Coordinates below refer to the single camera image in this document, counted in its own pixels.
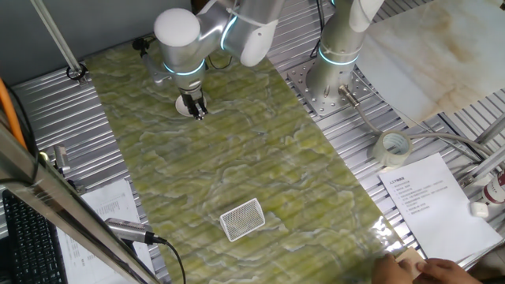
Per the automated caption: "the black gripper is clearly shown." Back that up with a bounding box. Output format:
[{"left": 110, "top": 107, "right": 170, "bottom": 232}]
[{"left": 179, "top": 86, "right": 209, "bottom": 121}]

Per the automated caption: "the white plate with flower print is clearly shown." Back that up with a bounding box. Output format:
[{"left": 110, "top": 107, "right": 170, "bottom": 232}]
[{"left": 174, "top": 94, "right": 208, "bottom": 118}]

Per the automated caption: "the brown wooden block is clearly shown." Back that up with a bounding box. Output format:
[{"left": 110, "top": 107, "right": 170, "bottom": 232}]
[{"left": 395, "top": 247, "right": 428, "bottom": 279}]

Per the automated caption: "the person's left hand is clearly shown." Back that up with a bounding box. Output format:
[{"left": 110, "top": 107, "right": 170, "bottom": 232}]
[{"left": 370, "top": 253, "right": 416, "bottom": 284}]

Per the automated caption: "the person's right hand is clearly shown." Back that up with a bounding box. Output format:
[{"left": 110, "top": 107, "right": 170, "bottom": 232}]
[{"left": 413, "top": 258, "right": 484, "bottom": 284}]

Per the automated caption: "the green marble pattern mat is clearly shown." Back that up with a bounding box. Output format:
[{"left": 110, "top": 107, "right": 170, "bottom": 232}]
[{"left": 84, "top": 41, "right": 406, "bottom": 284}]

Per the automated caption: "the white mesh rack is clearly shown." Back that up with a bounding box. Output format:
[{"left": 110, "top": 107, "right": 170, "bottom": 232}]
[{"left": 219, "top": 197, "right": 266, "bottom": 243}]

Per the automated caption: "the printed table paper stack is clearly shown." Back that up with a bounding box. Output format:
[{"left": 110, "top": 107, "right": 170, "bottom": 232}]
[{"left": 57, "top": 179, "right": 155, "bottom": 284}]

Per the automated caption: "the silver mesh-covered device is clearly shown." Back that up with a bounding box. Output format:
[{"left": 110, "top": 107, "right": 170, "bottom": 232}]
[{"left": 104, "top": 217, "right": 155, "bottom": 245}]

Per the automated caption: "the grey metal clamp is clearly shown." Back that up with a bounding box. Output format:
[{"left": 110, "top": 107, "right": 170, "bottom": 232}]
[{"left": 53, "top": 144, "right": 72, "bottom": 174}]

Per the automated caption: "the thin metal pole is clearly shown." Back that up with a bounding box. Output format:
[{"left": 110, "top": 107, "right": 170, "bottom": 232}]
[{"left": 29, "top": 0, "right": 90, "bottom": 86}]

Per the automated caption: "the orange tube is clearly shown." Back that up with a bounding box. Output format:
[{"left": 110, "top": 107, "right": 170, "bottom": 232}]
[{"left": 0, "top": 77, "right": 28, "bottom": 151}]

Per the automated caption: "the clear packing tape roll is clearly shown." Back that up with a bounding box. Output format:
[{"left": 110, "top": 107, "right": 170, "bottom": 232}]
[{"left": 372, "top": 129, "right": 413, "bottom": 168}]

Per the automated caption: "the black keyboard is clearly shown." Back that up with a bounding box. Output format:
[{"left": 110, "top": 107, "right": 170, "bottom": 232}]
[{"left": 2, "top": 189, "right": 68, "bottom": 284}]

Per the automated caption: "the beige marble pattern board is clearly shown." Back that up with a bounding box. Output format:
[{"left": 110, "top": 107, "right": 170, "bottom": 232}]
[{"left": 357, "top": 0, "right": 505, "bottom": 127}]

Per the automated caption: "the white instruction paper sheet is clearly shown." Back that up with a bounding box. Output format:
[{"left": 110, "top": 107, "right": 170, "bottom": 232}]
[{"left": 378, "top": 152, "right": 504, "bottom": 263}]

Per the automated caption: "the aluminium profile bar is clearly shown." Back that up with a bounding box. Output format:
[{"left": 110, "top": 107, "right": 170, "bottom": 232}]
[
  {"left": 459, "top": 145, "right": 505, "bottom": 189},
  {"left": 475, "top": 114, "right": 505, "bottom": 145}
]

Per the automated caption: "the small white case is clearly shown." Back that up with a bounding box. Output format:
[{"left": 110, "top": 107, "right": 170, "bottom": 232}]
[{"left": 469, "top": 200, "right": 490, "bottom": 219}]

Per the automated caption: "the white bottle with red label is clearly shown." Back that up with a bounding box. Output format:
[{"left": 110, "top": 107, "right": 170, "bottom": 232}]
[{"left": 481, "top": 171, "right": 505, "bottom": 206}]

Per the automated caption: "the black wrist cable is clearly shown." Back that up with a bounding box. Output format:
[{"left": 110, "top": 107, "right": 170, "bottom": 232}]
[{"left": 206, "top": 54, "right": 234, "bottom": 71}]

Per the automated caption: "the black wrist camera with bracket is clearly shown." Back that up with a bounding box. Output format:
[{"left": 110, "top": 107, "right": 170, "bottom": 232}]
[{"left": 132, "top": 35, "right": 174, "bottom": 87}]

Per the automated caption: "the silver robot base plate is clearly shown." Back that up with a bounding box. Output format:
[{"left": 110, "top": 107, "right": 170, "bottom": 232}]
[{"left": 286, "top": 58, "right": 376, "bottom": 118}]

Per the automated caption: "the black device cable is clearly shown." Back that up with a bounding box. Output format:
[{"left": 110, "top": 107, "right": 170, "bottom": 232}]
[{"left": 145, "top": 232, "right": 187, "bottom": 284}]

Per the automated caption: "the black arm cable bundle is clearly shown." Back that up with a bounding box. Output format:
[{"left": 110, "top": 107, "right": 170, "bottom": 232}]
[{"left": 309, "top": 0, "right": 327, "bottom": 59}]

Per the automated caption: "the grey conduit hose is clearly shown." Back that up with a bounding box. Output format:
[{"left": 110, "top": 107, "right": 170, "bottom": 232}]
[{"left": 338, "top": 84, "right": 494, "bottom": 159}]

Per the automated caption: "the aluminium frame beam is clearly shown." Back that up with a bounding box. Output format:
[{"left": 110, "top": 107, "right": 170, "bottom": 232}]
[{"left": 0, "top": 121, "right": 161, "bottom": 284}]

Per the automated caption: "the thin black cable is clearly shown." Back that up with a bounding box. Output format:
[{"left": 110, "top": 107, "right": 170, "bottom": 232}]
[{"left": 7, "top": 84, "right": 40, "bottom": 185}]

